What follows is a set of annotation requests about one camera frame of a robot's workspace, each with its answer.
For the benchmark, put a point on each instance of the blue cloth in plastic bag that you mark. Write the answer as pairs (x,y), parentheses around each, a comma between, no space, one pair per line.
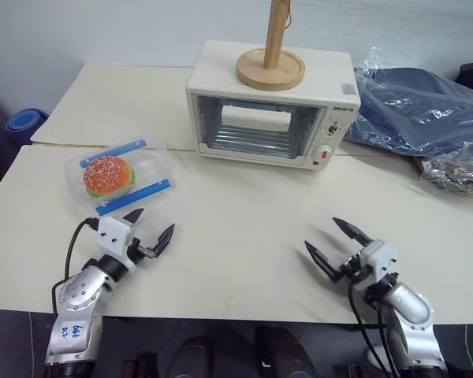
(410,106)

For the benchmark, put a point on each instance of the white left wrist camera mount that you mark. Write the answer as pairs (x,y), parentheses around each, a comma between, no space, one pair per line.
(112,236)

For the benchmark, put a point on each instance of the wooden pole stand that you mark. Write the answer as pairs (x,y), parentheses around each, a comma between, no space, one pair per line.
(271,67)

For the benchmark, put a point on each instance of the white knob with red mark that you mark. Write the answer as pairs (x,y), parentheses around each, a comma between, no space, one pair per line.
(323,154)

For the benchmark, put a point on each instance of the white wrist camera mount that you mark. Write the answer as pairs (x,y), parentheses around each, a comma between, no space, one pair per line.
(380,258)
(112,236)

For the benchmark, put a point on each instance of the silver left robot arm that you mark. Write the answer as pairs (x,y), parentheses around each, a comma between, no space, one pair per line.
(79,293)

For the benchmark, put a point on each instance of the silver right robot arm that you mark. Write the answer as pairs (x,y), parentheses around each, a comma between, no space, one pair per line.
(412,315)

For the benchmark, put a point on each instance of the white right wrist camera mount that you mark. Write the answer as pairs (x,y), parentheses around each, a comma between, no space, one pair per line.
(380,258)

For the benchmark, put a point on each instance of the white toaster oven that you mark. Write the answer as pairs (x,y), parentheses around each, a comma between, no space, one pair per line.
(217,75)

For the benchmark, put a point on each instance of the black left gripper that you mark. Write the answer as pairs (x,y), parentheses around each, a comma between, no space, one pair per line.
(134,252)

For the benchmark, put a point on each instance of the brown item in plastic bag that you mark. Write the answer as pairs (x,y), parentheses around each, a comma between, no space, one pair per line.
(461,173)

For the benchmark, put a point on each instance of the metal oven rack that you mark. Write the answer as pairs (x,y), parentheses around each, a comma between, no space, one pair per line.
(252,138)

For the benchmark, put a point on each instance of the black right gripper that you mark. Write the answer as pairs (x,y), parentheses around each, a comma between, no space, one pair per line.
(354,267)

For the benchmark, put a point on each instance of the toy hamburger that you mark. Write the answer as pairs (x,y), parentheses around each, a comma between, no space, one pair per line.
(106,175)

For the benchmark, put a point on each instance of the clear box with blue clips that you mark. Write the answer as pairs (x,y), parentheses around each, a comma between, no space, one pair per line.
(150,173)

